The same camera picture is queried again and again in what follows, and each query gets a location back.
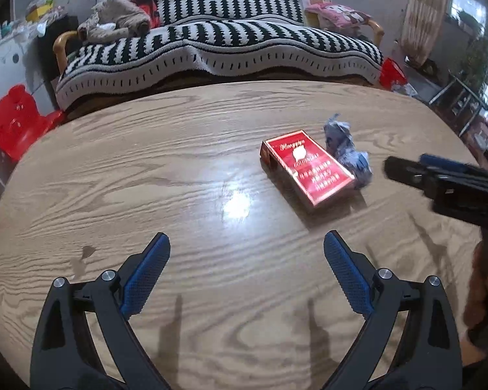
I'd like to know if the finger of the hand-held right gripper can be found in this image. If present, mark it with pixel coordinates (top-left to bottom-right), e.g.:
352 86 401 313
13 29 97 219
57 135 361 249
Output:
419 153 488 177
384 156 437 191

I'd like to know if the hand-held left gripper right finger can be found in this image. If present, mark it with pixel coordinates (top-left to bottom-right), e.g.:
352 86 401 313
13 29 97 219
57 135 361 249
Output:
323 230 464 390

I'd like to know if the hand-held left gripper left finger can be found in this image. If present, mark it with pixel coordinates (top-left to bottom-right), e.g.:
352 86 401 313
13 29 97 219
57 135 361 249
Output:
30 232 171 390

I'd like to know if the blue white wrapper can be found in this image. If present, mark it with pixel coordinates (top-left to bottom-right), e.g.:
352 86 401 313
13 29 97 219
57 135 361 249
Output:
323 114 373 189

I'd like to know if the red cigarette box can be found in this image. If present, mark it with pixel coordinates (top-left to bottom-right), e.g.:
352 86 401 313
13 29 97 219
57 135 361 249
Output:
260 130 356 210

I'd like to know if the person's right hand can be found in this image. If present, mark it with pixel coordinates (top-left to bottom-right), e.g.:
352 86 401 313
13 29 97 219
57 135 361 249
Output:
464 236 488 348

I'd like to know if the metal rack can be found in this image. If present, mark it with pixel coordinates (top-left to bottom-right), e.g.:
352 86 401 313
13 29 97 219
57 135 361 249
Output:
429 74 488 137

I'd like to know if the red and clear plastic bag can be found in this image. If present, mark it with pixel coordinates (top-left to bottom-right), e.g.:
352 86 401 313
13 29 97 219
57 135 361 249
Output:
380 58 417 96

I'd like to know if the wooden table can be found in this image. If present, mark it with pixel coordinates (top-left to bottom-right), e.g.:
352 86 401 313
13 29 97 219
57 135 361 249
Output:
0 80 488 390

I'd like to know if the green potted plant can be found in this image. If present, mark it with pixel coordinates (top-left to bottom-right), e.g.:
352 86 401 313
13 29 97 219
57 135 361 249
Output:
459 34 488 90

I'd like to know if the rolled wicker mat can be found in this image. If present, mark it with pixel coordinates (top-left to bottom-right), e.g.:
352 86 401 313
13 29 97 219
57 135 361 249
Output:
402 0 452 68

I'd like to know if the pink printed cushion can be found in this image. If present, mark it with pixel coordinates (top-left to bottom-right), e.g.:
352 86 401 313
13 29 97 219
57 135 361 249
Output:
303 0 373 35

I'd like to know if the red bear-shaped stool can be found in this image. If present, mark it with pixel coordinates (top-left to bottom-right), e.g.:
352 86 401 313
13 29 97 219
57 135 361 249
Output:
0 84 66 161

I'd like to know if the black-white striped sofa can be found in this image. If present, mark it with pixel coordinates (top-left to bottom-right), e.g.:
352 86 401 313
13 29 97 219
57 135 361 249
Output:
56 0 385 110

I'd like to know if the brown plush toy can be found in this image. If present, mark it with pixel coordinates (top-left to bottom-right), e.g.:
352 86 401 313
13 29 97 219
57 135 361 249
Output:
77 0 151 43

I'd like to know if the red pillow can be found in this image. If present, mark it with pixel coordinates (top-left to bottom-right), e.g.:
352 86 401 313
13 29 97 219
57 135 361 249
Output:
130 0 162 29

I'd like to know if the yellow box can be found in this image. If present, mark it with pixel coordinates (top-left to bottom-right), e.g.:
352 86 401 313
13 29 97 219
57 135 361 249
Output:
26 3 52 22

